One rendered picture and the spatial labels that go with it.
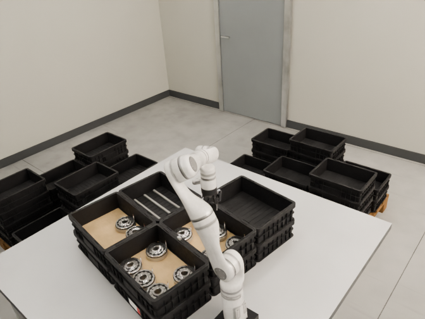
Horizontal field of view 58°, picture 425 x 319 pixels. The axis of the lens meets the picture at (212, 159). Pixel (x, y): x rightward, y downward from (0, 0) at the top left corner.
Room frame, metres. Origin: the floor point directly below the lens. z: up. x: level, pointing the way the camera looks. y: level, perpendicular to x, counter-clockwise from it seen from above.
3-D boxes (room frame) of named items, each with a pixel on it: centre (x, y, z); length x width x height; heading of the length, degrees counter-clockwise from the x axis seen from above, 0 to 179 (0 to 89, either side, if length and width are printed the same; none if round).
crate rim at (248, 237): (1.47, 0.05, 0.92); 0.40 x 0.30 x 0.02; 40
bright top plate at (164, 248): (1.41, 0.30, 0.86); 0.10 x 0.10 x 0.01
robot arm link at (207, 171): (1.50, 0.03, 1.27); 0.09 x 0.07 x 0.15; 73
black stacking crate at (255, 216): (1.66, -0.18, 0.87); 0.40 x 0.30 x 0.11; 40
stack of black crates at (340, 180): (2.36, -0.94, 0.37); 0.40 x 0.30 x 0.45; 48
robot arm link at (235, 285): (1.09, -0.04, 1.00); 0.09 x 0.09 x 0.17; 51
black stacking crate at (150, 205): (1.78, 0.31, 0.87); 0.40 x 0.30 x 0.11; 40
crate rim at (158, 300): (1.28, 0.28, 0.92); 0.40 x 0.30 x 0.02; 40
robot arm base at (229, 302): (1.09, -0.04, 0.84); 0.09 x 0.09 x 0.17; 42
